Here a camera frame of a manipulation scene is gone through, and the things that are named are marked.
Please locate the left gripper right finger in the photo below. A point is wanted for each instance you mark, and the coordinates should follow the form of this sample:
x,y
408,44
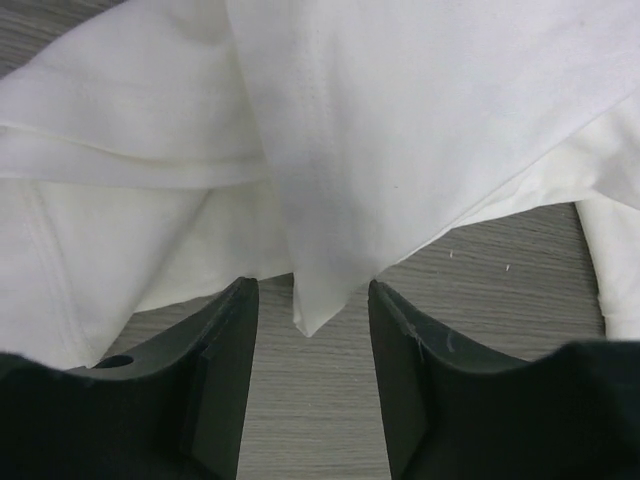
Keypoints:
x,y
453,408

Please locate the white printed t-shirt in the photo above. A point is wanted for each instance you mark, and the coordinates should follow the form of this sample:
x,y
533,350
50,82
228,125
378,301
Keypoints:
x,y
162,149

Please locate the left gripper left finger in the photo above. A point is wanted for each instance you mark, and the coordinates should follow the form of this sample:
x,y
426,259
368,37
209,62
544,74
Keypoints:
x,y
173,407

